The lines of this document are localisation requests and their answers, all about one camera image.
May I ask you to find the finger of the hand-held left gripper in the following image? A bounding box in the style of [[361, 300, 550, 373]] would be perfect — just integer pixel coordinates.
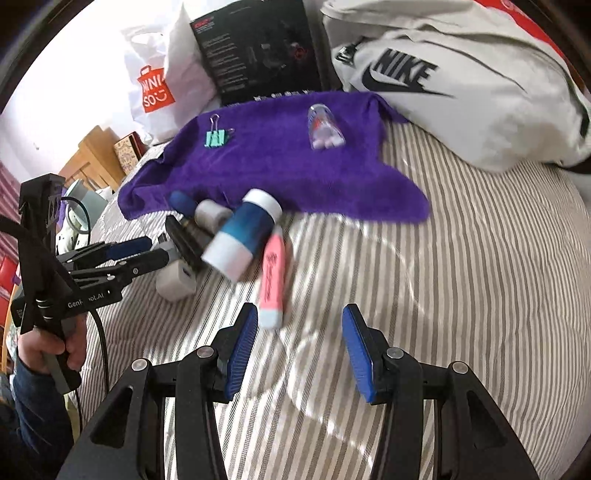
[[69, 250, 170, 289], [55, 236, 154, 269]]

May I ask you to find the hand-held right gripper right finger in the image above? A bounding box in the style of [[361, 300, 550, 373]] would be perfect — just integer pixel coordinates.
[[342, 303, 541, 480]]

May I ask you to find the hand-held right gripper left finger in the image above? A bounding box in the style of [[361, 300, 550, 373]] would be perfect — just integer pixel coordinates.
[[58, 302, 259, 480]]

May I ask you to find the small white adapter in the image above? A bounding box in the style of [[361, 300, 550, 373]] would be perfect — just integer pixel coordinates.
[[158, 234, 180, 265]]

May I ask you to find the white charger plug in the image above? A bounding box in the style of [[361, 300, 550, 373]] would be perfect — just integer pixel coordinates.
[[156, 258, 199, 303], [194, 199, 233, 230]]

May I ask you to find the black oblong object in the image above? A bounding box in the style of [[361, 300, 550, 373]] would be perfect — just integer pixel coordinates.
[[165, 215, 215, 273]]

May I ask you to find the pink highlighter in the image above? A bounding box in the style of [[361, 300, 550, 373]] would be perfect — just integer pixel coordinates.
[[257, 226, 293, 330]]

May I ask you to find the blue and white bottle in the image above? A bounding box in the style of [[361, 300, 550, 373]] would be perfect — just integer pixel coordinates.
[[202, 188, 282, 281]]

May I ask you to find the clear candy bottle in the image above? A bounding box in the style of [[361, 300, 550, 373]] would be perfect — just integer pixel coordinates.
[[307, 104, 345, 151]]

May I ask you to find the person's left forearm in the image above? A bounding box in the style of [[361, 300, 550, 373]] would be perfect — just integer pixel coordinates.
[[0, 360, 75, 480]]

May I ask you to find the person's left hand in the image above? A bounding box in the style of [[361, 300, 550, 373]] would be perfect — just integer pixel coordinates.
[[16, 318, 88, 374]]

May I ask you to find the striped bed sheet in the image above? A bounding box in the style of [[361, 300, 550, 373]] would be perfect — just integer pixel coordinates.
[[65, 120, 591, 480]]

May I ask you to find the dark blue rounded object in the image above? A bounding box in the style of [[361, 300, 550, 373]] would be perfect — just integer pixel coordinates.
[[168, 191, 200, 215]]

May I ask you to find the pale grey object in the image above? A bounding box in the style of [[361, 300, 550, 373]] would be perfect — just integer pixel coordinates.
[[55, 180, 109, 254]]

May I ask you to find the red striped cloth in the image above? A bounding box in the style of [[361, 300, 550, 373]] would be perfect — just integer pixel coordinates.
[[0, 161, 24, 259]]

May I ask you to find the patterned small box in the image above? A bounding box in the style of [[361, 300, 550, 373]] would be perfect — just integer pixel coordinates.
[[114, 131, 144, 174]]

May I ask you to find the wooden furniture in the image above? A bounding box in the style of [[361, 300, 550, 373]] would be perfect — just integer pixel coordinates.
[[60, 126, 141, 192]]

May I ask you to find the green binder clip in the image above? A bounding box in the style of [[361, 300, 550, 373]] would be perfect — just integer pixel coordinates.
[[204, 114, 234, 149]]

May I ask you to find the white shopping bag red logo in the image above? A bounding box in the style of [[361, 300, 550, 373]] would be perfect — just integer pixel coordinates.
[[121, 4, 222, 144]]

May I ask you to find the purple towel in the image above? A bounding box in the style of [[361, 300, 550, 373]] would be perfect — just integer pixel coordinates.
[[117, 91, 432, 227]]

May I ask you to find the black headphone box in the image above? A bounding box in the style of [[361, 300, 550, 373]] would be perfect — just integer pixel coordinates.
[[189, 0, 331, 108]]

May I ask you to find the grey bag black logo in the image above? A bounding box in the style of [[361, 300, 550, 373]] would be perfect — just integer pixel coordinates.
[[321, 0, 591, 174]]

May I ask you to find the red printed bag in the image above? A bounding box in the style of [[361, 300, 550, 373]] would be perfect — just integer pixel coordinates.
[[475, 0, 525, 17]]

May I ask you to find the black cable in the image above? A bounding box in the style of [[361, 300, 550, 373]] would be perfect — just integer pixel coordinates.
[[60, 197, 110, 444]]

